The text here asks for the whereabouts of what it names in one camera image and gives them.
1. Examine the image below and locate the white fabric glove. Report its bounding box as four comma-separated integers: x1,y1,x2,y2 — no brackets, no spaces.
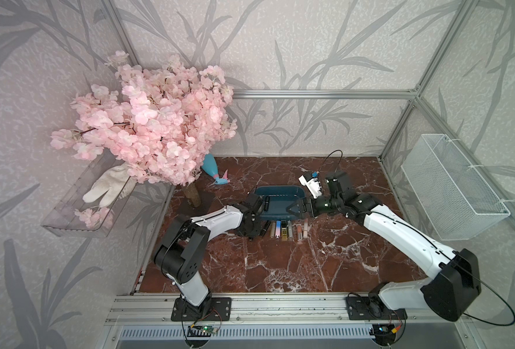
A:
82,163,137,207

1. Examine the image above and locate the small circuit board right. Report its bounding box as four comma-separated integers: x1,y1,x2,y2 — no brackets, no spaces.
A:
370,324,406,348

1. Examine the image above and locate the beige slim lipstick tube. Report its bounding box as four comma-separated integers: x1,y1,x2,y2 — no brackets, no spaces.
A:
270,221,276,238

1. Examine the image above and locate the teal plastic storage box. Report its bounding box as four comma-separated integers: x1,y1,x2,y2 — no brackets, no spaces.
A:
255,186,305,221

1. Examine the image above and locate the dark square tree base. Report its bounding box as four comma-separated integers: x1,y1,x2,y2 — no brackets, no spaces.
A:
177,191,215,217

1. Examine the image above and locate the blue pink lipstick tube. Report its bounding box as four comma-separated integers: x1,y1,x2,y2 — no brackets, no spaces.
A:
275,220,281,238

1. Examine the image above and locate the gold black lipstick tube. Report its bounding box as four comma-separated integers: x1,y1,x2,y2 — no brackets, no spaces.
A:
281,221,289,241

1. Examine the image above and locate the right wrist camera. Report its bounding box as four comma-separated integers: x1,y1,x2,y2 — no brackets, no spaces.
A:
298,169,354,199

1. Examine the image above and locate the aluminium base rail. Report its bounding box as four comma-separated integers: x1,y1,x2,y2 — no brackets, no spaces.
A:
98,293,475,348

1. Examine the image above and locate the clear acrylic wall shelf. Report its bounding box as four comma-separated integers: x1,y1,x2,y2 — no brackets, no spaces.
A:
41,151,135,238

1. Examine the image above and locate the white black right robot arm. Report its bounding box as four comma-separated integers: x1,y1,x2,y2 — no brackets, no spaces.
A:
286,191,481,322

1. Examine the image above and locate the silver grey lipstick tube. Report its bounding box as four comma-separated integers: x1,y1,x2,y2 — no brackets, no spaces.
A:
287,221,294,241

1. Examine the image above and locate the pink clear lip gloss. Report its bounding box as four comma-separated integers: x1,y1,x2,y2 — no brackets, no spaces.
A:
296,223,305,243

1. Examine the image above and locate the pale pink lipstick tube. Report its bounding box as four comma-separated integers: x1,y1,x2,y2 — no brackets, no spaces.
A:
302,219,308,239

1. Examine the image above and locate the brown artificial tree trunk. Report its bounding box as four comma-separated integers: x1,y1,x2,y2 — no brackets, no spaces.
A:
182,183,202,208

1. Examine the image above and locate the white wire mesh basket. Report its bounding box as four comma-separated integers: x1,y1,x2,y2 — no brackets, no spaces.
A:
401,134,510,241

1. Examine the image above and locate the pink cherry blossom tree crown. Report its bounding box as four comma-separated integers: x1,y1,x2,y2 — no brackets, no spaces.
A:
50,51,237,186

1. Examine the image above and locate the green circuit board left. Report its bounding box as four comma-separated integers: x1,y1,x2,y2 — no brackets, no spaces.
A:
186,324,222,338

